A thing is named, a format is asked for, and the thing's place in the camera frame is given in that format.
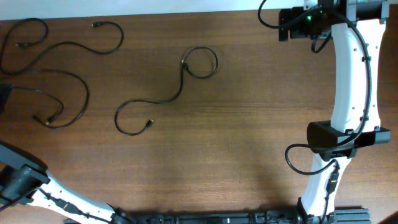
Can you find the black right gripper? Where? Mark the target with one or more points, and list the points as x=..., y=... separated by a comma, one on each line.
x=288, y=16

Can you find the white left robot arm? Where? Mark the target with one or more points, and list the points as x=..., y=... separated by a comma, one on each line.
x=25, y=179

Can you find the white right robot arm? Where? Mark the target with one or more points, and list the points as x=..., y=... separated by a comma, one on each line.
x=356, y=29

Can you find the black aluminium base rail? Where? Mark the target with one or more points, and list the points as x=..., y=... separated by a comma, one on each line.
x=233, y=216

